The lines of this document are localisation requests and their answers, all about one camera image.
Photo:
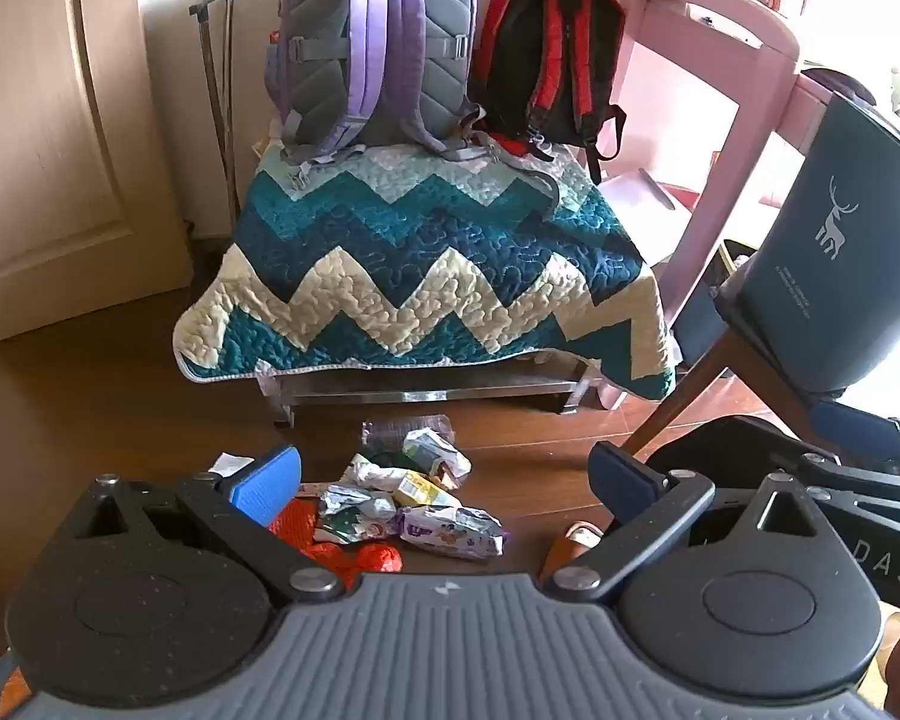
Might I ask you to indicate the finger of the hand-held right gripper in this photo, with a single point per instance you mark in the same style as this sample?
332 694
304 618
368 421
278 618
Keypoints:
862 427

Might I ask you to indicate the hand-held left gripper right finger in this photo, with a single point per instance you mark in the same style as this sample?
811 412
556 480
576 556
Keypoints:
624 481

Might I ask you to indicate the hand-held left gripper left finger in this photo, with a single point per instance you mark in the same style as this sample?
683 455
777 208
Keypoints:
266 486

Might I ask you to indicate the white paper napkin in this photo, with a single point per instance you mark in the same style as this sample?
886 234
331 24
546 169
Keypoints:
232 463

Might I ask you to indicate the green white carton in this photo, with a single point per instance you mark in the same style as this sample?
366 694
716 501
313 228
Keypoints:
435 454

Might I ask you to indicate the small brown bottle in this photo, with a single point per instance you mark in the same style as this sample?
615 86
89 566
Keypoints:
570 544

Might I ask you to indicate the crumpled green silver wrapper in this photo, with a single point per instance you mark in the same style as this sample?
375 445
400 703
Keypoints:
352 514

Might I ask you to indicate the red orange plastic bag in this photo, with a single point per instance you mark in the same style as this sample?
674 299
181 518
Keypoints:
345 559

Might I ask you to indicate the crumpled white wrapper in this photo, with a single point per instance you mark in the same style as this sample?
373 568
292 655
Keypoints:
375 474

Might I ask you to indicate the clear plastic bottle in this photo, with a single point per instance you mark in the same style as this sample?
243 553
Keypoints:
390 431

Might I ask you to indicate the small yellow carton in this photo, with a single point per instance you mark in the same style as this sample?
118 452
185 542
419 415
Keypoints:
424 493

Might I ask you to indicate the purple white snack packet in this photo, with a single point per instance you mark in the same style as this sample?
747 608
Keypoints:
450 529

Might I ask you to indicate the grey chair with deer print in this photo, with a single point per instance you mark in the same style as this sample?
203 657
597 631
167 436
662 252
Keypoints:
817 240

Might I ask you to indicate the teal white zigzag quilt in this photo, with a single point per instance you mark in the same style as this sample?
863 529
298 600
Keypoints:
420 277

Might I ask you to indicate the pink white papers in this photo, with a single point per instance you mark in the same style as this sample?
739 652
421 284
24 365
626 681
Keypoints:
645 191

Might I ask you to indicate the pink desk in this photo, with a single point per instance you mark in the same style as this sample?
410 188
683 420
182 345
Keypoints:
709 90

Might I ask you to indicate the metal pole stand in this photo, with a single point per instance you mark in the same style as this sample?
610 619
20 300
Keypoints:
214 75

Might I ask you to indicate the cream wooden door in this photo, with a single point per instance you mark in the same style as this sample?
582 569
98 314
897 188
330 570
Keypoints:
52 127

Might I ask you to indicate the red black backpack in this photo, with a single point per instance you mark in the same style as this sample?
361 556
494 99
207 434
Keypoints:
547 52

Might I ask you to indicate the purple grey backpack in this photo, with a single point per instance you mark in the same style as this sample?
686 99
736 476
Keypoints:
375 45

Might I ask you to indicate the metal bench frame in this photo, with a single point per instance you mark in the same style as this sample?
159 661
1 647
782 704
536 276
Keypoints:
420 384

